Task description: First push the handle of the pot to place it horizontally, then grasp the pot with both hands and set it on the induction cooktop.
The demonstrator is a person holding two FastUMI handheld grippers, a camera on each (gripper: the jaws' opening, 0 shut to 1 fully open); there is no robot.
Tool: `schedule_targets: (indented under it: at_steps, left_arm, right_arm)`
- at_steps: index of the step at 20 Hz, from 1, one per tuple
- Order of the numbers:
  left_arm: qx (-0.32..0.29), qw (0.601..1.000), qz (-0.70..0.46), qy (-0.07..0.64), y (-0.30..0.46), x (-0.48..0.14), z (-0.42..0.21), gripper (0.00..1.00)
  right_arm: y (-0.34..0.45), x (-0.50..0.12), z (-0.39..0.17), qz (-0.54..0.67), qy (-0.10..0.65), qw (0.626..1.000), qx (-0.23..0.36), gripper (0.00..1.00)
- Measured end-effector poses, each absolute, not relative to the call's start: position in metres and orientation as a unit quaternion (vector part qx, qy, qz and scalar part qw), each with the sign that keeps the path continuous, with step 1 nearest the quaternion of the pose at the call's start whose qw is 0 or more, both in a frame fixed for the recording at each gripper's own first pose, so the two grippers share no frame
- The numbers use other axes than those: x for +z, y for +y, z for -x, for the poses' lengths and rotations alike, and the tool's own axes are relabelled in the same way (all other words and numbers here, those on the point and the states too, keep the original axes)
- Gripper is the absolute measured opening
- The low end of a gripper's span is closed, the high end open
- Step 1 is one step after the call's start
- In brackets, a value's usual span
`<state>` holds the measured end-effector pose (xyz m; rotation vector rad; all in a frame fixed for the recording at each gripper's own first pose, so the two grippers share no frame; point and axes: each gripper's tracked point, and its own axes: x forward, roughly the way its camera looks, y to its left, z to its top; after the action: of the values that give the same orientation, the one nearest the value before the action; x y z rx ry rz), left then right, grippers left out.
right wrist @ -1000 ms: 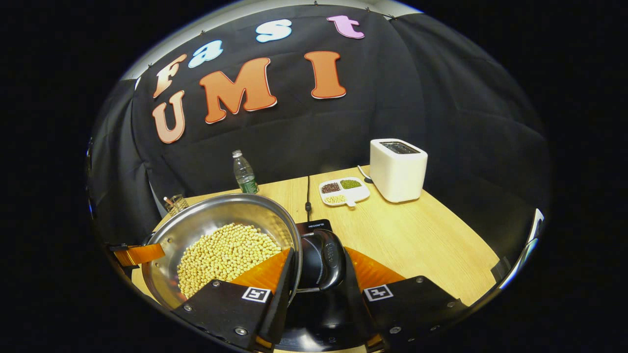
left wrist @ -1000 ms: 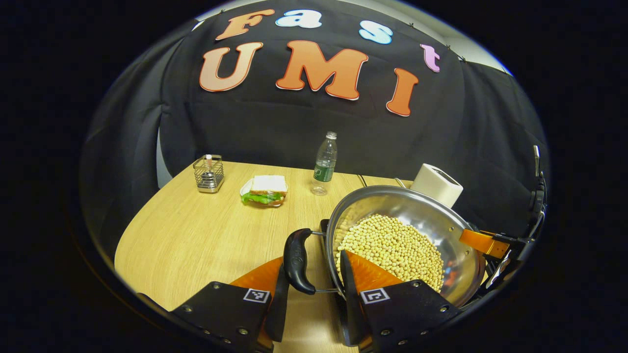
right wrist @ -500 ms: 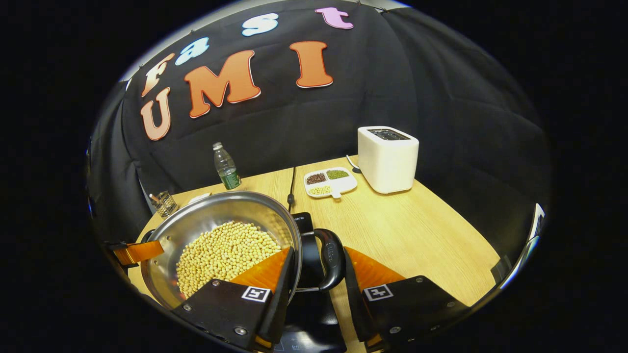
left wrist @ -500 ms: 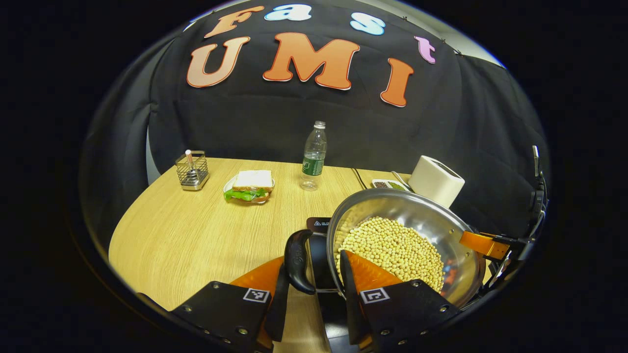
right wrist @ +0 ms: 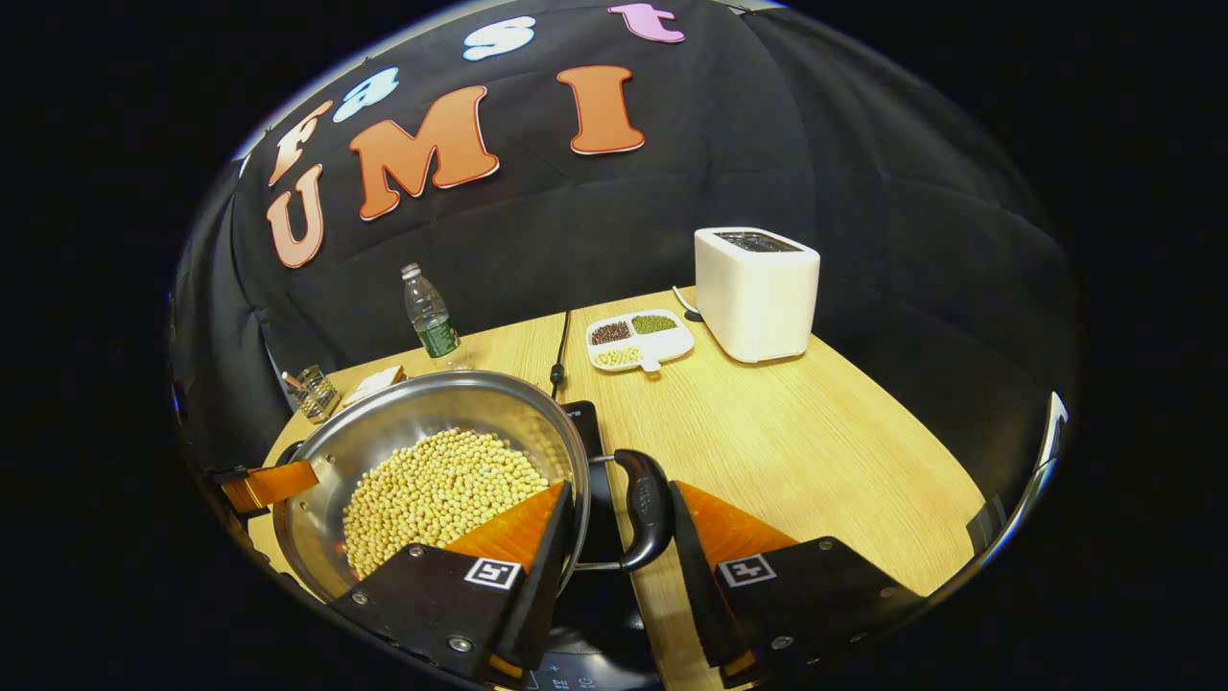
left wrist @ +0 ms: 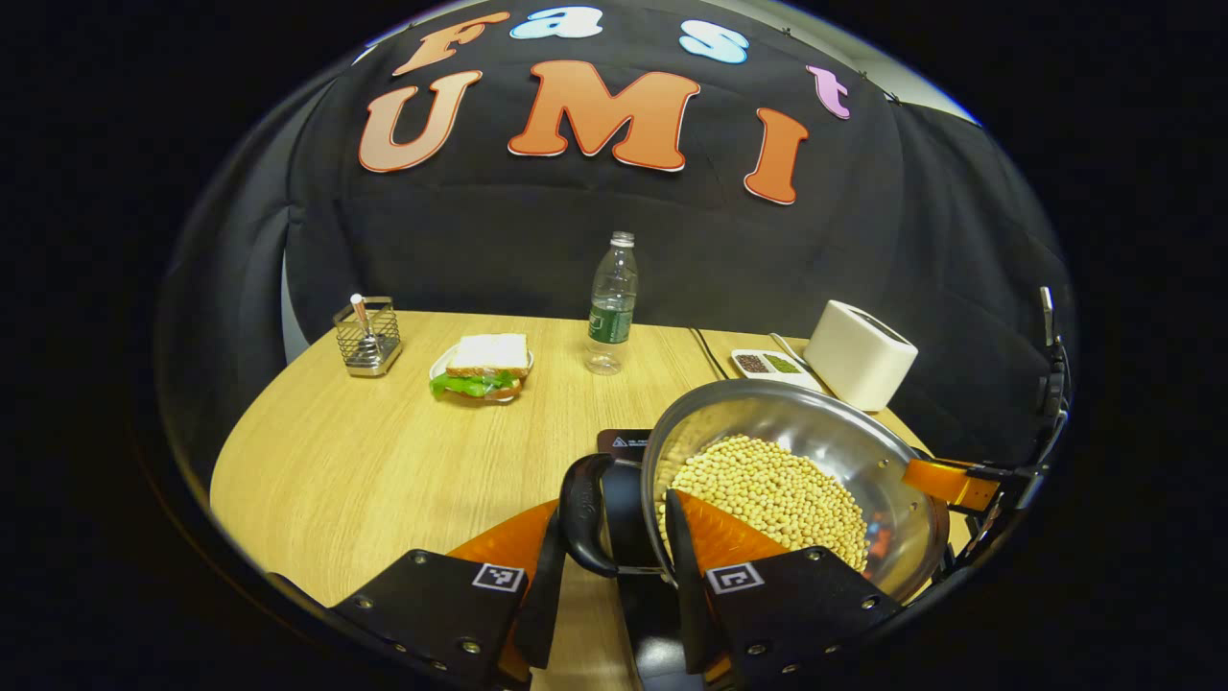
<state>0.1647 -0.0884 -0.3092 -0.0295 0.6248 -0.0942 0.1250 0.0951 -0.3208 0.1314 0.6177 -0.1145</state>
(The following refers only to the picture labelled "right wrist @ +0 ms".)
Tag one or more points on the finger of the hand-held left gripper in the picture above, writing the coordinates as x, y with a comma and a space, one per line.
273, 485

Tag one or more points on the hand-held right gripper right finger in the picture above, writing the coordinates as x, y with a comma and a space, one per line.
696, 585

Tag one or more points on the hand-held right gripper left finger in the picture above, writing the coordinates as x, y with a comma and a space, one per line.
542, 595

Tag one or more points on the black induction cooktop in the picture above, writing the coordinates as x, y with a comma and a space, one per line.
595, 624

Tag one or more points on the steel pot with soybeans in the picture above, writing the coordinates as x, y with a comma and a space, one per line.
460, 408

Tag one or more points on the sandwich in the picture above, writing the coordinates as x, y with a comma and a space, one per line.
379, 382

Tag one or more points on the clear plastic water bottle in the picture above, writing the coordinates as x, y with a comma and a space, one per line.
432, 321

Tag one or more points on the white toaster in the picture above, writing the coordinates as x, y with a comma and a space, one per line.
758, 297

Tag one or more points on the black backdrop cloth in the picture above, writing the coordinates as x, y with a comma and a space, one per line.
863, 192

